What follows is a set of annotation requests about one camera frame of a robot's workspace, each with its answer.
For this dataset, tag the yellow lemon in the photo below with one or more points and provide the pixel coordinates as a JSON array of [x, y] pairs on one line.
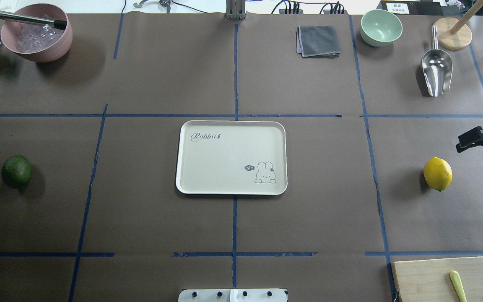
[[437, 173]]

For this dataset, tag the beige rabbit tray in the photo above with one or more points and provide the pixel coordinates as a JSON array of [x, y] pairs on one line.
[[232, 158]]

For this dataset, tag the steel scoop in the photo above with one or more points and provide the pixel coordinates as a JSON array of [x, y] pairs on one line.
[[437, 67]]

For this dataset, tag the wooden mug tree stand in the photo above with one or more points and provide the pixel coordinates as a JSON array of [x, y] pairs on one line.
[[452, 33]]

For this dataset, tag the yellow plastic knife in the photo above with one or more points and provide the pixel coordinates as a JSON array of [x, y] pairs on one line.
[[458, 286]]

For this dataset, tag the wooden cutting board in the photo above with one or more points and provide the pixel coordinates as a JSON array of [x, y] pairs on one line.
[[440, 280]]

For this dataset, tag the mint green bowl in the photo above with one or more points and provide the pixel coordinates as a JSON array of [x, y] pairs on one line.
[[380, 28]]

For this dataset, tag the grey folded cloth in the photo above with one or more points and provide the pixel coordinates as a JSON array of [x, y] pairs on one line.
[[317, 41]]

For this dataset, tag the metal muddler stick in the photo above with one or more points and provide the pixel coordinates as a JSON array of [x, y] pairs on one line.
[[56, 24]]

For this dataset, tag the pink bowl with ice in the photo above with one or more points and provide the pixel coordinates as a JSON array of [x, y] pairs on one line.
[[38, 43]]

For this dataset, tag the green lime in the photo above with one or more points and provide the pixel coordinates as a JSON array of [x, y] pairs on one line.
[[17, 171]]

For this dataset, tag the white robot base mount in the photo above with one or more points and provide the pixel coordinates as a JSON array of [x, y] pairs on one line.
[[234, 295]]

